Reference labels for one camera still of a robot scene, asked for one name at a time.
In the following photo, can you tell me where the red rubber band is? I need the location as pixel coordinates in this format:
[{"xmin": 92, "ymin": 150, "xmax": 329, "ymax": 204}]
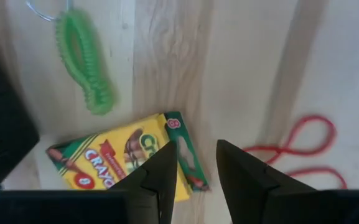
[{"xmin": 243, "ymin": 114, "xmax": 348, "ymax": 190}]

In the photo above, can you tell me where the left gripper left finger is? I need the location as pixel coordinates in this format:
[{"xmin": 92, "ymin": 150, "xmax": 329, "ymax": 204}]
[{"xmin": 109, "ymin": 141, "xmax": 179, "ymax": 224}]

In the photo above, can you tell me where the small yellow green crayon box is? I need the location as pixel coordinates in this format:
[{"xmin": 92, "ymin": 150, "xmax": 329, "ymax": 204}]
[{"xmin": 45, "ymin": 111, "xmax": 211, "ymax": 202}]

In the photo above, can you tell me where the green coil keychain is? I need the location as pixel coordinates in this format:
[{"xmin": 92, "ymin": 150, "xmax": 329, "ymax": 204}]
[{"xmin": 26, "ymin": 0, "xmax": 118, "ymax": 116}]

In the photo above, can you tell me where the black plastic basket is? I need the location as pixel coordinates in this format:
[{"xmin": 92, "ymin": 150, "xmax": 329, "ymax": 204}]
[{"xmin": 0, "ymin": 35, "xmax": 41, "ymax": 200}]

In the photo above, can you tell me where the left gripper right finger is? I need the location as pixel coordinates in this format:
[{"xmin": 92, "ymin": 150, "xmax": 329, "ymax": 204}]
[{"xmin": 215, "ymin": 139, "xmax": 317, "ymax": 224}]

